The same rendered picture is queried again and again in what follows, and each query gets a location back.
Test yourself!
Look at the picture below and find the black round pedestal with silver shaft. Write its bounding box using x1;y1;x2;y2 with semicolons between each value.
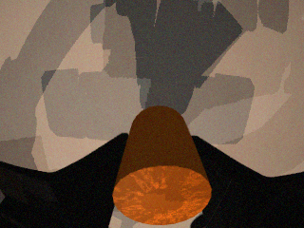
190;214;206;228

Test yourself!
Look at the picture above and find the orange knob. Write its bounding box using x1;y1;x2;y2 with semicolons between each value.
113;106;212;225

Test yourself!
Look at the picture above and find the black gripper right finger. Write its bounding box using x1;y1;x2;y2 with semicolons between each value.
191;136;304;228

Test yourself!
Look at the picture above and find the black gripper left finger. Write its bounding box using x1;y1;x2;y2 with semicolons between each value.
0;132;129;228

